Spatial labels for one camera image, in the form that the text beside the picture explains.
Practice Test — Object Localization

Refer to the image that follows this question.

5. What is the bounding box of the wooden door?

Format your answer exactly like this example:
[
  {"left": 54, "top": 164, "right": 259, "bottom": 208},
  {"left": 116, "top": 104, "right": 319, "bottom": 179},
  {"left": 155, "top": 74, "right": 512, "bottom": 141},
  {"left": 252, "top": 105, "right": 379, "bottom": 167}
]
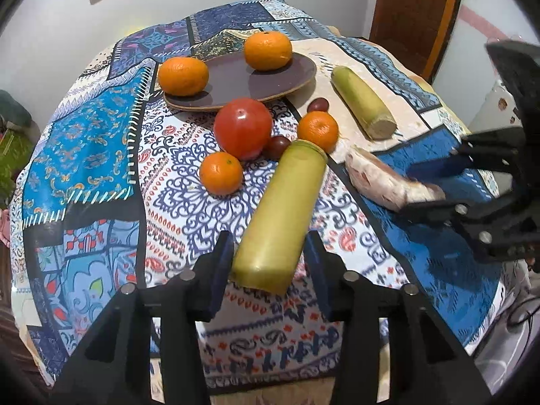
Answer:
[{"left": 369, "top": 0, "right": 467, "bottom": 83}]

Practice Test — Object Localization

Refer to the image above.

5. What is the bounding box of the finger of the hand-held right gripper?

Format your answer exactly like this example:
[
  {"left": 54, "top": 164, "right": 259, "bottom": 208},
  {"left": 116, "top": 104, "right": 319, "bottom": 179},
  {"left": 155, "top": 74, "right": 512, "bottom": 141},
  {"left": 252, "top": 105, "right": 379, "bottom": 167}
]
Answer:
[
  {"left": 399, "top": 196, "right": 540, "bottom": 265},
  {"left": 449, "top": 127, "right": 527, "bottom": 174}
]

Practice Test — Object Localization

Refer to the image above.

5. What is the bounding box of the short green sugarcane piece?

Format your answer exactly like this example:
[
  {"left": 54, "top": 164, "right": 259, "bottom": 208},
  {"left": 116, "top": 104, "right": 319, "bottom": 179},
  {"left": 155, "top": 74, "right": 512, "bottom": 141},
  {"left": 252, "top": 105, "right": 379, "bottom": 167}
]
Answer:
[{"left": 331, "top": 66, "right": 398, "bottom": 141}]

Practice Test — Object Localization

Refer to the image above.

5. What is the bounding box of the green cloth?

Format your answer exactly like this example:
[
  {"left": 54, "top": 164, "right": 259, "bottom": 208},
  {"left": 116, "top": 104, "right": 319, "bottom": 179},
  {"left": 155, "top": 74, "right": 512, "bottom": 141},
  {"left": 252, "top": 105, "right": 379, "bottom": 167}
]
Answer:
[{"left": 0, "top": 88, "right": 35, "bottom": 209}]

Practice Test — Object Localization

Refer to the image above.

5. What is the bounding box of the blue patchwork tablecloth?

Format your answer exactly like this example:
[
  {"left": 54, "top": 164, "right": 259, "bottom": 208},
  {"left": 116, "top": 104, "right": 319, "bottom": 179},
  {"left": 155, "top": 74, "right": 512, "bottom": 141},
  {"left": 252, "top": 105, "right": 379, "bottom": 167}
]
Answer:
[{"left": 8, "top": 0, "right": 511, "bottom": 397}]

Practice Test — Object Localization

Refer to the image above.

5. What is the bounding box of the small orange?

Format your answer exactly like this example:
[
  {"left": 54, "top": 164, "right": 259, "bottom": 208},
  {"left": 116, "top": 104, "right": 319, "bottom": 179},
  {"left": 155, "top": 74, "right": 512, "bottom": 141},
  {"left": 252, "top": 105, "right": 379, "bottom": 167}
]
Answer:
[
  {"left": 199, "top": 152, "right": 244, "bottom": 197},
  {"left": 298, "top": 111, "right": 340, "bottom": 155}
]

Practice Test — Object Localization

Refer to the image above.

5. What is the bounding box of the dark plum near tomato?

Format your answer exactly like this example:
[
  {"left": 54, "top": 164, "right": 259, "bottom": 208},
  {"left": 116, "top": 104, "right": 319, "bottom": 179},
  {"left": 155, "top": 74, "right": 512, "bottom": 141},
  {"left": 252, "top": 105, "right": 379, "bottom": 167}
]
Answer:
[{"left": 264, "top": 136, "right": 292, "bottom": 161}]

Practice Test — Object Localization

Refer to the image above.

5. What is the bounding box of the black cable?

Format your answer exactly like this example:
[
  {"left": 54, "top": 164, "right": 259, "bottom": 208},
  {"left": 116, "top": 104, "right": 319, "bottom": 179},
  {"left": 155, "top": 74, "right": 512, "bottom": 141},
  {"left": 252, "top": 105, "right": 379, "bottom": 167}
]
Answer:
[{"left": 505, "top": 297, "right": 540, "bottom": 332}]

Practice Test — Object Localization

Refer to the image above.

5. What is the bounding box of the dark purple plate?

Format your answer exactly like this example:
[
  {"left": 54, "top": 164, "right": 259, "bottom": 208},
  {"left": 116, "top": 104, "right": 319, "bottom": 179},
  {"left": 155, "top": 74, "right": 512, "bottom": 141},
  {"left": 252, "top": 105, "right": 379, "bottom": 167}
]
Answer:
[{"left": 164, "top": 52, "right": 317, "bottom": 112}]

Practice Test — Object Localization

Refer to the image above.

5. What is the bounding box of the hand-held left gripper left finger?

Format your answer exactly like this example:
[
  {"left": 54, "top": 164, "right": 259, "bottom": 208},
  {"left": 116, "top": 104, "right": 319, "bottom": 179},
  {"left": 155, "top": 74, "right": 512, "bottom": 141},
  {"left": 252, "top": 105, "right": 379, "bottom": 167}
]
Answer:
[{"left": 51, "top": 230, "right": 235, "bottom": 405}]

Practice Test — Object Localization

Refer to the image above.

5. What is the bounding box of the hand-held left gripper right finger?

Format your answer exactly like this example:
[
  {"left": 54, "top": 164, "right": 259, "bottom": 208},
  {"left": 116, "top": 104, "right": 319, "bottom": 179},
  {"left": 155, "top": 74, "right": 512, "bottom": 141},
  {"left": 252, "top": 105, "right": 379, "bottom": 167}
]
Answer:
[{"left": 304, "top": 230, "right": 494, "bottom": 405}]

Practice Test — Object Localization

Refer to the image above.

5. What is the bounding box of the large orange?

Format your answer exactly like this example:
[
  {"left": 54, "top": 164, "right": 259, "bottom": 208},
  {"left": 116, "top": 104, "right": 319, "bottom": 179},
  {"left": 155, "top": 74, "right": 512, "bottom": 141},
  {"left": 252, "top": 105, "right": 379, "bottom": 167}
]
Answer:
[
  {"left": 157, "top": 56, "right": 210, "bottom": 97},
  {"left": 244, "top": 31, "right": 293, "bottom": 72}
]

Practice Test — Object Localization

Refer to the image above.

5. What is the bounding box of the beige pink root tuber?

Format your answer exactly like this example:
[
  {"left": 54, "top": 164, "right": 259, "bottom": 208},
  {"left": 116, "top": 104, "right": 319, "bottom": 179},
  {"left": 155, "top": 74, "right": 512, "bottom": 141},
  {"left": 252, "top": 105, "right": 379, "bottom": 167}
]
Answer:
[{"left": 345, "top": 145, "right": 446, "bottom": 212}]

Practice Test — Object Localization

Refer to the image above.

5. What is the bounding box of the long green sugarcane piece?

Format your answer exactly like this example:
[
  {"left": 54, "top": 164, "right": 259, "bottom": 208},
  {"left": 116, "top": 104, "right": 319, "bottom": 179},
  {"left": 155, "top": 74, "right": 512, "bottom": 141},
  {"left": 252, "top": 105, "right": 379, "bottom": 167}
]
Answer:
[{"left": 229, "top": 140, "right": 329, "bottom": 295}]

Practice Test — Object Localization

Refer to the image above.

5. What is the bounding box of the red tomato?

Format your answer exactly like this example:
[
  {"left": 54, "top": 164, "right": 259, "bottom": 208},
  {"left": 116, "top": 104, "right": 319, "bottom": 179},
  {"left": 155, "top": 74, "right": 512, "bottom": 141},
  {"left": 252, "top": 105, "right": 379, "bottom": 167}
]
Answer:
[{"left": 214, "top": 98, "right": 273, "bottom": 161}]

